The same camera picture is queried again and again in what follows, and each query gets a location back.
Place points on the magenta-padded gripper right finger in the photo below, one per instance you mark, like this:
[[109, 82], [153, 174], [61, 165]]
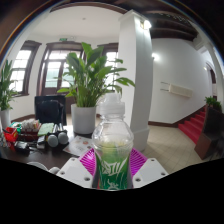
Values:
[[151, 172]]

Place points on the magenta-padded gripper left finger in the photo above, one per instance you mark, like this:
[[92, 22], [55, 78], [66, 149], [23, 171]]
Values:
[[73, 173]]

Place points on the clear green-label drink bottle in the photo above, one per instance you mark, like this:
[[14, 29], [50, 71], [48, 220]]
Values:
[[112, 150]]

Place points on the printed paper booklet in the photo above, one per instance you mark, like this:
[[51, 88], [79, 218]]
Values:
[[78, 145]]

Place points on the grey microphone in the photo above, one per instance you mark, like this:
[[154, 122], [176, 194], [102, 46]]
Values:
[[63, 136], [52, 140]]

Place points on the light green packet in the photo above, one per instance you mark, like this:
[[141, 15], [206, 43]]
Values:
[[46, 129]]

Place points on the small black box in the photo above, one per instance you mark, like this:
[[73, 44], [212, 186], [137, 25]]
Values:
[[21, 146]]

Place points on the box of wrapped snacks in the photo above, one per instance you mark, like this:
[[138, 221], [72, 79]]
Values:
[[30, 128]]

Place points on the black chair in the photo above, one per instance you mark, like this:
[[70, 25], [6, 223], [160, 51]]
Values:
[[50, 110]]

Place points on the dark wooden cabinet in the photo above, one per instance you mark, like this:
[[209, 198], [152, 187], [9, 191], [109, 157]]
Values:
[[211, 133]]

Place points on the red plastic box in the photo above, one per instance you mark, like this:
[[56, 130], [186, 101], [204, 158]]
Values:
[[11, 134]]

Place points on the small green plant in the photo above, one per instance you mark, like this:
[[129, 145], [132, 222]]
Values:
[[213, 102]]

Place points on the large plant in white pot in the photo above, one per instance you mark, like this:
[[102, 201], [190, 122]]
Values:
[[88, 80], [5, 90]]

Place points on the dark wooden glazed door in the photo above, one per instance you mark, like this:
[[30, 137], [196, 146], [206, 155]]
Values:
[[53, 70]]

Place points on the dark framed window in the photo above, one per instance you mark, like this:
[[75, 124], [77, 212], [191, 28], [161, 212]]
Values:
[[111, 60], [21, 66]]

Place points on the green exit sign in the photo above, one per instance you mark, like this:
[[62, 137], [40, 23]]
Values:
[[63, 39]]

